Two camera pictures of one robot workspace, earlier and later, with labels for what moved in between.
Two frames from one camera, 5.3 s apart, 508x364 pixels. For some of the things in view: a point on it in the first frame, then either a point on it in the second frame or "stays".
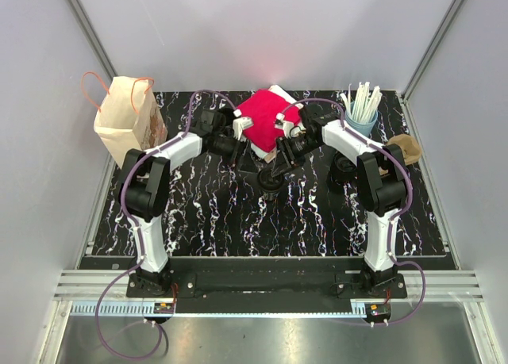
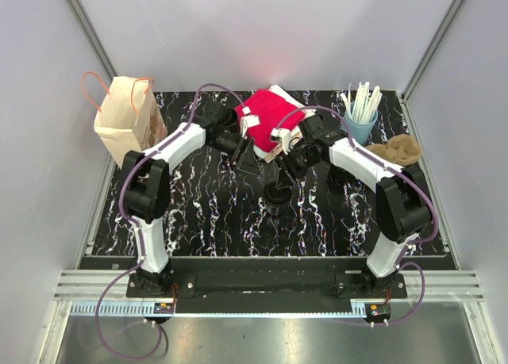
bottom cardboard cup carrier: x=411 y=149 stays
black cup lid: x=341 y=170 stays
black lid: x=268 y=182 to x=277 y=196
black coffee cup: x=269 y=185 to x=277 y=201
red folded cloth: x=262 y=106 stays
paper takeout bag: x=130 y=118 stays
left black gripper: x=243 y=158 to x=243 y=155
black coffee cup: x=228 y=115 stays
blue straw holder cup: x=364 y=129 stays
